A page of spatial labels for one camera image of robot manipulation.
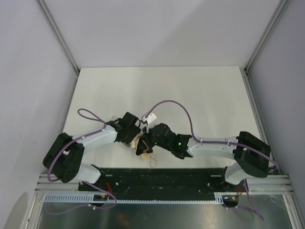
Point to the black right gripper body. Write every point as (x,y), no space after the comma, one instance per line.
(147,137)

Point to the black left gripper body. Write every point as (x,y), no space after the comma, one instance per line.
(135,134)

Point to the beige folding umbrella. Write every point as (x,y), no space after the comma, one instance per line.
(135,144)

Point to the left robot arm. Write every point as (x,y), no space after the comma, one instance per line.
(64,158)

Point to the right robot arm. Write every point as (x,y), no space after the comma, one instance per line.
(250,154)

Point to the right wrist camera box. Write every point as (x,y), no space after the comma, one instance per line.
(150,120)

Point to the grey cable duct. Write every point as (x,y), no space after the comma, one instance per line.
(214,198)

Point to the left aluminium frame post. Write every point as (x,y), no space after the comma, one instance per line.
(57,34)

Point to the aluminium frame post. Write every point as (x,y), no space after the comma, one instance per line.
(274,20)
(57,34)

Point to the right aluminium frame post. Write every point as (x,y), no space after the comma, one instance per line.
(274,20)

